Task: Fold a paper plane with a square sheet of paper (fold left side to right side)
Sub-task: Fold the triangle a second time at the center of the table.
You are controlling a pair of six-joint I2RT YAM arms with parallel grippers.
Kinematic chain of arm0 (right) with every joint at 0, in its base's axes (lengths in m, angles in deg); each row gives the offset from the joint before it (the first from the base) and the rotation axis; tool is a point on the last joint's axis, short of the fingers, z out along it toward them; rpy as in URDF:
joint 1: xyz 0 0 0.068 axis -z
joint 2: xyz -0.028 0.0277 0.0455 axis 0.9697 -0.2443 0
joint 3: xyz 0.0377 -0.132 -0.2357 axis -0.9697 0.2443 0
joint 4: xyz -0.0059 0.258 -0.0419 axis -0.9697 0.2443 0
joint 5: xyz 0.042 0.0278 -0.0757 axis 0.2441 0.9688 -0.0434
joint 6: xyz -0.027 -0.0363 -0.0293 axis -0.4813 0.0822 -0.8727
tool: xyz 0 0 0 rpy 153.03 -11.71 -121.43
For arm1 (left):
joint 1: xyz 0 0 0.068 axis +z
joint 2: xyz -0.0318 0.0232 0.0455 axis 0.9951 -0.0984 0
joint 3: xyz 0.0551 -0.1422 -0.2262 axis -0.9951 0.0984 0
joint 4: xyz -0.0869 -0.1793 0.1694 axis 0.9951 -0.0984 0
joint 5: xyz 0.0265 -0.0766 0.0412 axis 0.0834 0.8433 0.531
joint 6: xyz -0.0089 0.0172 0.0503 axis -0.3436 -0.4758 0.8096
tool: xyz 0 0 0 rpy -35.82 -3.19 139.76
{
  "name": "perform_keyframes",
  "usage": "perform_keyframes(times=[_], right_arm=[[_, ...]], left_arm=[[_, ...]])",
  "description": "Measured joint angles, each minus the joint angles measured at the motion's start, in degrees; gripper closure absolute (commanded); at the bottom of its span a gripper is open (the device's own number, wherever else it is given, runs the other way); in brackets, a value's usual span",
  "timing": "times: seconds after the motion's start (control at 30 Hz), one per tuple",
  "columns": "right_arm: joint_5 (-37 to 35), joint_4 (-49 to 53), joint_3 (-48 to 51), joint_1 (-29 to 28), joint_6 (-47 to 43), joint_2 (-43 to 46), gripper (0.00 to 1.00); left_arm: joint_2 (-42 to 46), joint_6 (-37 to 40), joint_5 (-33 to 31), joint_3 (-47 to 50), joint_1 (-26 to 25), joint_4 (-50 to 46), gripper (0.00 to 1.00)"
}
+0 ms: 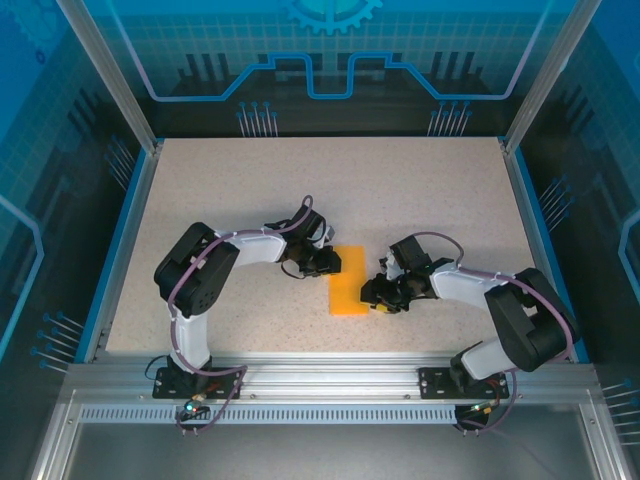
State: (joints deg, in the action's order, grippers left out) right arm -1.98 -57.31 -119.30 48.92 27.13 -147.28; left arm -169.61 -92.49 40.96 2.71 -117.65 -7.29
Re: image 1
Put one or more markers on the orange paper sheet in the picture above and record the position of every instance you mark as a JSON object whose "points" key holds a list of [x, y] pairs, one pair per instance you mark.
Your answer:
{"points": [[350, 295]]}

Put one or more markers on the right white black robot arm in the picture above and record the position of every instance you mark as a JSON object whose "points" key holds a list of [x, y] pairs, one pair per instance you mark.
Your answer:
{"points": [[460, 287]]}

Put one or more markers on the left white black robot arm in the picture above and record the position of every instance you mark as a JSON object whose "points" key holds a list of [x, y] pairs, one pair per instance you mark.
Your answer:
{"points": [[255, 252]]}

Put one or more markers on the blue table edge strip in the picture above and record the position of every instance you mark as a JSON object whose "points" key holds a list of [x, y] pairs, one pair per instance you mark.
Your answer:
{"points": [[540, 225], [102, 300]]}

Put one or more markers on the blue printed gear panel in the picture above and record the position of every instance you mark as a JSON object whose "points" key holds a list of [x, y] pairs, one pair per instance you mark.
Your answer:
{"points": [[320, 60]]}

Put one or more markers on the blue printed side panel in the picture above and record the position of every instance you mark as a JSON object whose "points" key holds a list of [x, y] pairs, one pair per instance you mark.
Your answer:
{"points": [[40, 200], [600, 200]]}

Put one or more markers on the long aluminium mounting rail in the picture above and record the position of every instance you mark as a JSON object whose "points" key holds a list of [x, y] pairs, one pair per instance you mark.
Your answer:
{"points": [[330, 372]]}

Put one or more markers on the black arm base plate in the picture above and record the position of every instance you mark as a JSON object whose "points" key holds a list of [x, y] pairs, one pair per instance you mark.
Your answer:
{"points": [[167, 386], [435, 382]]}

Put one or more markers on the aluminium side rail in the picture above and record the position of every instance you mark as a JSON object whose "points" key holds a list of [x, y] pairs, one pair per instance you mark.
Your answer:
{"points": [[144, 200], [521, 200]]}

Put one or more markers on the grey metal tray frame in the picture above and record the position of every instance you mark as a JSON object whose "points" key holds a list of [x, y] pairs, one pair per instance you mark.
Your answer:
{"points": [[320, 455]]}

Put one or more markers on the aluminium frame post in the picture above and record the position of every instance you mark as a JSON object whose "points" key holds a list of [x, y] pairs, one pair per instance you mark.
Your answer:
{"points": [[547, 75], [115, 75]]}

